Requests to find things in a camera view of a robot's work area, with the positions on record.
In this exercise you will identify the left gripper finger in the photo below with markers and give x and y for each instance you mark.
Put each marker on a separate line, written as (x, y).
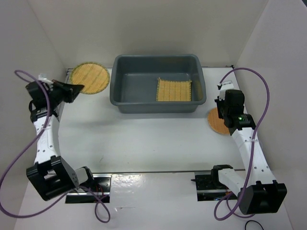
(70, 97)
(69, 88)

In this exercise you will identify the round yellow bamboo tray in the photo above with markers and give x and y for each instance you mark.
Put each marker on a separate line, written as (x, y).
(93, 76)

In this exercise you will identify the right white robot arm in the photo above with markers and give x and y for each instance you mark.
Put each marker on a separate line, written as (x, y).
(259, 192)

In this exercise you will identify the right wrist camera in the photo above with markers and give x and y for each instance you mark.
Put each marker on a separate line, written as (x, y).
(223, 87)

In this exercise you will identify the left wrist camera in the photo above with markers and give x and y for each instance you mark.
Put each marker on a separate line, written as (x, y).
(43, 78)

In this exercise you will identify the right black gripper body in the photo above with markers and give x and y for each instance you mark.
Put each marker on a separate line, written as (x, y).
(222, 109)

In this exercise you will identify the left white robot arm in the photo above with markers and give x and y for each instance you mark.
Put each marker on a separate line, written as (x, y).
(50, 174)

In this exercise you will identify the round orange woven tray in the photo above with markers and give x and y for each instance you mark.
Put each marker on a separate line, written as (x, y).
(217, 124)

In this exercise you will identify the grey plastic bin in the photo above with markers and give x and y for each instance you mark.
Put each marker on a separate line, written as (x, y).
(135, 80)

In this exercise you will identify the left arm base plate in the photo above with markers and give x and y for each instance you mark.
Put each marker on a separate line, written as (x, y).
(101, 188)

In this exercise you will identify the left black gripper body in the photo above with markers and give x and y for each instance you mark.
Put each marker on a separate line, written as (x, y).
(58, 94)

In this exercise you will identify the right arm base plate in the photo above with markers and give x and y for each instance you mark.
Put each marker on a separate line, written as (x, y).
(206, 189)

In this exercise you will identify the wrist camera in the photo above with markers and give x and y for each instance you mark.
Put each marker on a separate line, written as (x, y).
(223, 87)
(43, 78)

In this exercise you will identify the square bamboo mat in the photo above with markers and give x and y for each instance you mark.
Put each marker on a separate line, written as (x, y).
(173, 91)

